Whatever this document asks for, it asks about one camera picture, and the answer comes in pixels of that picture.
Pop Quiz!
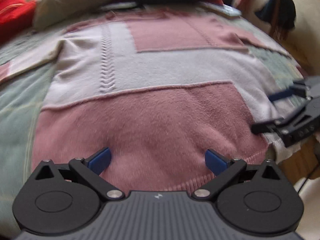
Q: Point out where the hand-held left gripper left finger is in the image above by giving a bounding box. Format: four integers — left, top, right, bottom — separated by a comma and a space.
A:
35, 147, 125, 200

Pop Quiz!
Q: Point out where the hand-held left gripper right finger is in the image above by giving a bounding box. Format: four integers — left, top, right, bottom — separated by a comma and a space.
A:
192, 149, 283, 200

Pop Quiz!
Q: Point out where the pink and white sweater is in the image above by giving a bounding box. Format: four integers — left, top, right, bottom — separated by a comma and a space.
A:
0, 7, 300, 193

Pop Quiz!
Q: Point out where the green checked bed blanket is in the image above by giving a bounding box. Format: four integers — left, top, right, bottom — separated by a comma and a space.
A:
0, 2, 308, 230

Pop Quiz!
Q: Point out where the red folded quilt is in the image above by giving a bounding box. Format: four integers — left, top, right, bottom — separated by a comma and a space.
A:
0, 0, 38, 43

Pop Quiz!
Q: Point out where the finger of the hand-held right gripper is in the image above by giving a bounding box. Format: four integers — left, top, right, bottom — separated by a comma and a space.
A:
251, 110, 308, 135
269, 80, 313, 102

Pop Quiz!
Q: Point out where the book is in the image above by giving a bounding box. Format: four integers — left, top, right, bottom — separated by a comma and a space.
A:
207, 2, 242, 18

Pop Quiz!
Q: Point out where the grey green checked pillow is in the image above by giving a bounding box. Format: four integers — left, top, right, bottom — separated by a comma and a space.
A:
33, 0, 136, 29

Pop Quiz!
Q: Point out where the dark blue clothing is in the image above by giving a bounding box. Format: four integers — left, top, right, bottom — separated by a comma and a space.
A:
255, 0, 297, 39

